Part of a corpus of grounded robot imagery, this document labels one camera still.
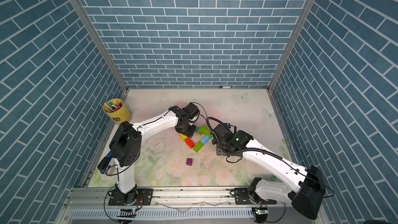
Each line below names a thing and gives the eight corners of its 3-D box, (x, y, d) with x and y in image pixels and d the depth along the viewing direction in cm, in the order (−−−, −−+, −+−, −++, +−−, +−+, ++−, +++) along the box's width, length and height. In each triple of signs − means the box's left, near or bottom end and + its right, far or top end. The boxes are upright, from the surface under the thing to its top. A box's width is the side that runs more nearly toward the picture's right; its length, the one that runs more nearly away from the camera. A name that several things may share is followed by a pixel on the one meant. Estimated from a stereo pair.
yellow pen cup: (110, 127, 101) (99, 113, 89) (117, 112, 108) (107, 98, 97) (129, 127, 101) (120, 113, 90) (135, 112, 109) (126, 98, 97)
